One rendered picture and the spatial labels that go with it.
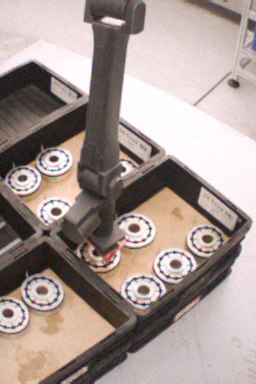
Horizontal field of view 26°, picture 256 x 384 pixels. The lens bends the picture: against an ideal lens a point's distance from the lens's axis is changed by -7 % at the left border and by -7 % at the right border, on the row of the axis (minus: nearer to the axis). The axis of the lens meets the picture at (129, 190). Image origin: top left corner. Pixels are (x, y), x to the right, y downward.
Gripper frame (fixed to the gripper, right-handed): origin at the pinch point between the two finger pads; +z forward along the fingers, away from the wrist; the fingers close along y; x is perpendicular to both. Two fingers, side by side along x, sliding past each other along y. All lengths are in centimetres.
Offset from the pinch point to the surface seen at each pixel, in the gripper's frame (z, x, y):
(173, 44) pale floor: 97, 177, -149
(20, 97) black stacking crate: 6, 16, -64
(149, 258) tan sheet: 4.4, 9.7, 6.8
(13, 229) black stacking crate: 3.9, -12.7, -19.3
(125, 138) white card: -0.1, 27.1, -24.0
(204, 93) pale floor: 95, 153, -98
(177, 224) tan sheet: 4.9, 22.1, 3.0
